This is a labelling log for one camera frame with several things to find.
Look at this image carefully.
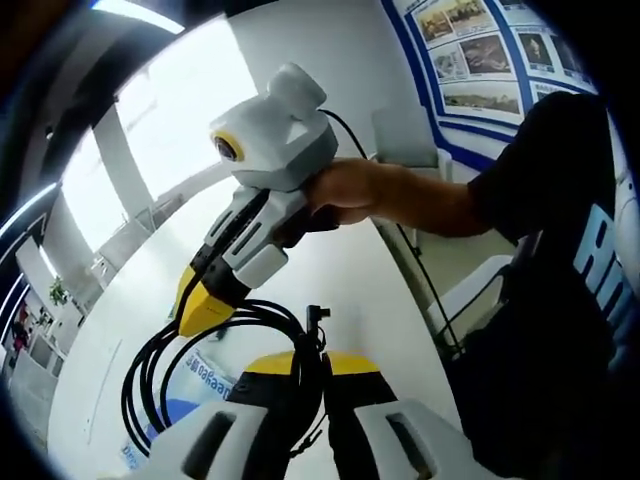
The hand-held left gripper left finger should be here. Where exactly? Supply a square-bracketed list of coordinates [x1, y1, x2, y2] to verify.
[149, 349, 327, 480]

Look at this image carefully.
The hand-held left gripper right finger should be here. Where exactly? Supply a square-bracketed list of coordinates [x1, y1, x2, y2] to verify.
[323, 349, 490, 480]

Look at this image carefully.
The white blue wipes packet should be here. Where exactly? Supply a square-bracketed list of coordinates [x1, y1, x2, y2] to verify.
[119, 342, 246, 472]

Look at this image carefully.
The person's right hand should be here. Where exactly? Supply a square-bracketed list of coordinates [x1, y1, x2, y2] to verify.
[304, 158, 387, 232]

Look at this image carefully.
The wide bright window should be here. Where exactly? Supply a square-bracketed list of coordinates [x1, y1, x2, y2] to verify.
[117, 14, 247, 202]

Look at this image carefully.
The white chair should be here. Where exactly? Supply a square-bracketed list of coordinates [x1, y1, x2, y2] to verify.
[372, 107, 454, 182]
[427, 254, 516, 347]

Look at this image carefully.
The narrow bright window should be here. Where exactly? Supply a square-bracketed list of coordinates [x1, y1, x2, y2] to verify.
[62, 114, 157, 251]

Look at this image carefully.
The short ceiling light strip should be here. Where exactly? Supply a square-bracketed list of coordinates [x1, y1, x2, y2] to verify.
[92, 0, 187, 34]

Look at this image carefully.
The potted green plant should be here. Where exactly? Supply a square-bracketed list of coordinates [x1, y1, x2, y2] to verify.
[48, 277, 69, 307]

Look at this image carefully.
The person in black shirt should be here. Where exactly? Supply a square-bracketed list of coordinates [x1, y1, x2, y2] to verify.
[458, 92, 640, 472]

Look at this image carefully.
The long curved ceiling light strip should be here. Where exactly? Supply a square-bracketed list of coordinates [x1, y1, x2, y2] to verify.
[0, 182, 59, 242]

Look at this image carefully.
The white chest device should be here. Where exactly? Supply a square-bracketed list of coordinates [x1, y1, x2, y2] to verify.
[607, 107, 640, 202]

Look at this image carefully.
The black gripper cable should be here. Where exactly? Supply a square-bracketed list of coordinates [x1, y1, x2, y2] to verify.
[319, 108, 467, 359]

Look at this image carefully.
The blue white wall poster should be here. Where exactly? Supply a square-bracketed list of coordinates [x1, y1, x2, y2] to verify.
[382, 0, 597, 174]

